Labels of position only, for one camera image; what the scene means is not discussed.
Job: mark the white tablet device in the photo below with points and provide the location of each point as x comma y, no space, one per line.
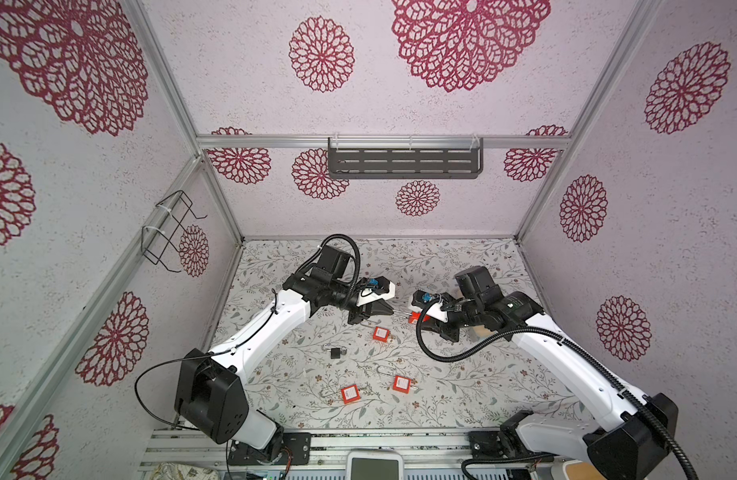
374,465

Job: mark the red padlock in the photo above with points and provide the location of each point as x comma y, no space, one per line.
341,395
381,334
414,317
400,381

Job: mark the black wire wall basket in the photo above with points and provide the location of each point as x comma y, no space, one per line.
176,243

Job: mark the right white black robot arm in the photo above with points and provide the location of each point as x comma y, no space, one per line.
630,433

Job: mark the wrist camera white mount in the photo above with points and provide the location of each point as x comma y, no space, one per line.
435,305
374,289

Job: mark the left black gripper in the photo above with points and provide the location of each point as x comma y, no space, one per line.
367,311

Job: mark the dark grey wall shelf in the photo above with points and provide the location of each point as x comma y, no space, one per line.
408,160

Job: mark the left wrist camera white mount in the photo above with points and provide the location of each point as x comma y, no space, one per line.
374,289

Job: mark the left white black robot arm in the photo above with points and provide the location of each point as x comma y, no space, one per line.
210,392

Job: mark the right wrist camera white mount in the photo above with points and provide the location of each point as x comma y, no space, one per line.
435,305

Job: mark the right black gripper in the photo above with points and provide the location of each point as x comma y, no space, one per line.
445,332

